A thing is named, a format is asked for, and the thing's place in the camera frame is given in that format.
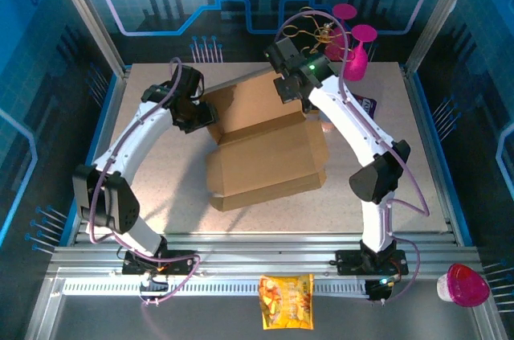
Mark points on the brown cardboard paper box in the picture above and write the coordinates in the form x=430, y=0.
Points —
x=265, y=163

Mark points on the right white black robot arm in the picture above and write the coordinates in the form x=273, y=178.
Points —
x=353, y=123

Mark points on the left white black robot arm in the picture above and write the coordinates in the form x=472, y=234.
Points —
x=136, y=143

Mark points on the black controller box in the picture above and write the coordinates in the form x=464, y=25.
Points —
x=377, y=291

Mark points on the pink wine glass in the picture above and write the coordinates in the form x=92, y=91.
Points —
x=357, y=66
x=345, y=12

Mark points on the purple candy bag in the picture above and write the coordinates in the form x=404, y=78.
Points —
x=368, y=105

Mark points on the yellow chips bag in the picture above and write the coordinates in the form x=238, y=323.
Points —
x=286, y=301

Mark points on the pink lidded plastic cup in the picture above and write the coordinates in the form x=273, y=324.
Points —
x=466, y=285

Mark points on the aluminium frame post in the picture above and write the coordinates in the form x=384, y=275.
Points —
x=437, y=14
x=92, y=14

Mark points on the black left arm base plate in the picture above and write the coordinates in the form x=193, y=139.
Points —
x=180, y=261

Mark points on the aluminium table frame rail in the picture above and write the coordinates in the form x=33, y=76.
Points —
x=261, y=251

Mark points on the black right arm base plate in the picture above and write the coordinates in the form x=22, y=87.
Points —
x=349, y=261

